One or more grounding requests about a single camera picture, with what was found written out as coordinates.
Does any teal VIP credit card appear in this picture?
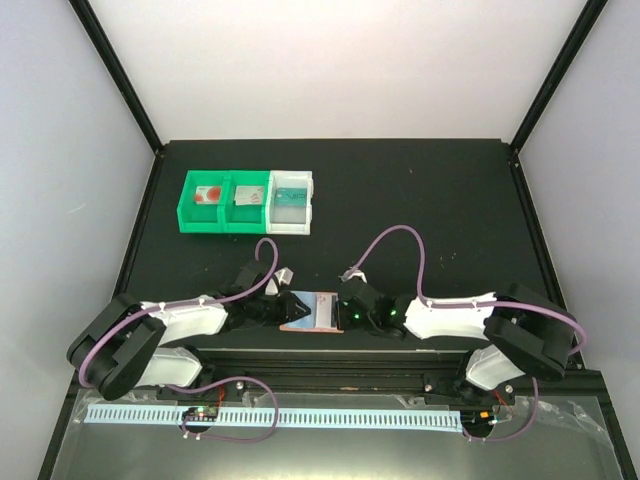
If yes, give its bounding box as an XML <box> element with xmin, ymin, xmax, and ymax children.
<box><xmin>274</xmin><ymin>187</ymin><xmax>308</xmax><ymax>207</ymax></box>

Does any green bin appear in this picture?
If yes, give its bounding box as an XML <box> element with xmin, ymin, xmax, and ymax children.
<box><xmin>223</xmin><ymin>170</ymin><xmax>270</xmax><ymax>234</ymax></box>
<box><xmin>176</xmin><ymin>170</ymin><xmax>231</xmax><ymax>234</ymax></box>

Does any white translucent bin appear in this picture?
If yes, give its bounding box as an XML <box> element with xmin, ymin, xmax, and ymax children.
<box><xmin>265</xmin><ymin>170</ymin><xmax>314</xmax><ymax>236</ymax></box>

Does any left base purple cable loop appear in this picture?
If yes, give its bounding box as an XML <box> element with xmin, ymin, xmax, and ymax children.
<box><xmin>169</xmin><ymin>375</ymin><xmax>280</xmax><ymax>445</ymax></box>

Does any black aluminium front rail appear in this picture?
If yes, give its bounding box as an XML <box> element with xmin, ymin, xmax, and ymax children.
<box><xmin>187</xmin><ymin>350</ymin><xmax>466</xmax><ymax>394</ymax></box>

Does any white slotted cable duct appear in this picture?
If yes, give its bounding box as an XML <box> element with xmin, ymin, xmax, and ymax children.
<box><xmin>84</xmin><ymin>404</ymin><xmax>463</xmax><ymax>433</ymax></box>

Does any white blossom credit card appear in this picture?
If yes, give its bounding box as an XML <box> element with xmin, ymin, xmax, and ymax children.
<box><xmin>234</xmin><ymin>185</ymin><xmax>265</xmax><ymax>206</ymax></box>

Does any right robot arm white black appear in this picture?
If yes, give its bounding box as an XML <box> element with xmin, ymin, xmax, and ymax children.
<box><xmin>337</xmin><ymin>277</ymin><xmax>584</xmax><ymax>405</ymax></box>

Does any right small circuit board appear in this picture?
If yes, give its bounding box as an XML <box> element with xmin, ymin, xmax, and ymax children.
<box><xmin>469</xmin><ymin>408</ymin><xmax>513</xmax><ymax>425</ymax></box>

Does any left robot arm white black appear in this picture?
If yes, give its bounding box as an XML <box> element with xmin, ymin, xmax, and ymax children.
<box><xmin>66</xmin><ymin>260</ymin><xmax>313</xmax><ymax>401</ymax></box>

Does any left black frame post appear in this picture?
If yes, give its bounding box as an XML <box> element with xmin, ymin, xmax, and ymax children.
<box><xmin>68</xmin><ymin>0</ymin><xmax>164</xmax><ymax>154</ymax></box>

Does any green bin left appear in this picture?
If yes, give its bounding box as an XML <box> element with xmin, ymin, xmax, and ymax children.
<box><xmin>176</xmin><ymin>170</ymin><xmax>231</xmax><ymax>234</ymax></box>

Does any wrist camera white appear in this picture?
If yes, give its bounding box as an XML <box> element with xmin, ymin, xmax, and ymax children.
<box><xmin>340</xmin><ymin>268</ymin><xmax>367</xmax><ymax>283</ymax></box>
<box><xmin>265</xmin><ymin>267</ymin><xmax>294</xmax><ymax>296</ymax></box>

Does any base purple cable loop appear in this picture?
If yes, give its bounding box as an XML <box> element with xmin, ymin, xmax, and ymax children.
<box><xmin>169</xmin><ymin>375</ymin><xmax>280</xmax><ymax>445</ymax></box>
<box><xmin>461</xmin><ymin>377</ymin><xmax>541</xmax><ymax>445</ymax></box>

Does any small circuit board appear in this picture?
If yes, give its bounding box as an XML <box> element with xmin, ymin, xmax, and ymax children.
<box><xmin>182</xmin><ymin>406</ymin><xmax>218</xmax><ymax>422</ymax></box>
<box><xmin>469</xmin><ymin>408</ymin><xmax>513</xmax><ymax>425</ymax></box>

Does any left small circuit board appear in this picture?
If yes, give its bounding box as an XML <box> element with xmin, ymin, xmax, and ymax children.
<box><xmin>182</xmin><ymin>406</ymin><xmax>218</xmax><ymax>422</ymax></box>

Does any black frame post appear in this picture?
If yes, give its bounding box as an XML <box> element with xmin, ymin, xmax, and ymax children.
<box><xmin>510</xmin><ymin>0</ymin><xmax>608</xmax><ymax>154</ymax></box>
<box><xmin>68</xmin><ymin>0</ymin><xmax>164</xmax><ymax>154</ymax></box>

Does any red circles card in bin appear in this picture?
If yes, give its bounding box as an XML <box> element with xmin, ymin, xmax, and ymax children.
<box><xmin>193</xmin><ymin>185</ymin><xmax>222</xmax><ymax>205</ymax></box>

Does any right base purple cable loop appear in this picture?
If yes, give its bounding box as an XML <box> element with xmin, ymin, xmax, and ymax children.
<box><xmin>461</xmin><ymin>377</ymin><xmax>541</xmax><ymax>445</ymax></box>

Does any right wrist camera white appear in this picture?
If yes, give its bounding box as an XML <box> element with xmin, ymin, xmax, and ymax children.
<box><xmin>340</xmin><ymin>268</ymin><xmax>367</xmax><ymax>283</ymax></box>

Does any brown leather card holder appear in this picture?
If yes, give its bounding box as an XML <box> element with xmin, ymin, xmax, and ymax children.
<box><xmin>279</xmin><ymin>291</ymin><xmax>342</xmax><ymax>334</ymax></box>

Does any green bin middle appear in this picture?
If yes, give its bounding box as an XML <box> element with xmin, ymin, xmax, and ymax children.
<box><xmin>223</xmin><ymin>170</ymin><xmax>270</xmax><ymax>234</ymax></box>

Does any right black frame post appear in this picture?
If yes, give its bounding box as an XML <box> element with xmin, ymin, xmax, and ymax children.
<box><xmin>510</xmin><ymin>0</ymin><xmax>608</xmax><ymax>154</ymax></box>

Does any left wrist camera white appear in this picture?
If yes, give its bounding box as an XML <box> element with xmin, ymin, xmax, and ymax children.
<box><xmin>265</xmin><ymin>267</ymin><xmax>294</xmax><ymax>296</ymax></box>

